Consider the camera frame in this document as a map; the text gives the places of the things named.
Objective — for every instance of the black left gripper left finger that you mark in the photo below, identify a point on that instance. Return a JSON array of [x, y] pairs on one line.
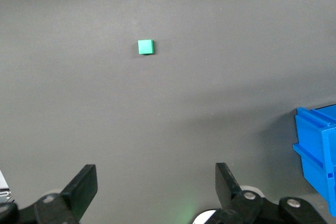
[[78, 195]]

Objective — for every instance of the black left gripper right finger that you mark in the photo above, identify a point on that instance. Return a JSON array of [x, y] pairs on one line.
[[228, 190]]

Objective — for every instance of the small green cube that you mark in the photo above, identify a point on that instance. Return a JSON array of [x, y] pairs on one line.
[[145, 46]]

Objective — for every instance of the blue plastic storage bin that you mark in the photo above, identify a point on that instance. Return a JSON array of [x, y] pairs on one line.
[[317, 155]]

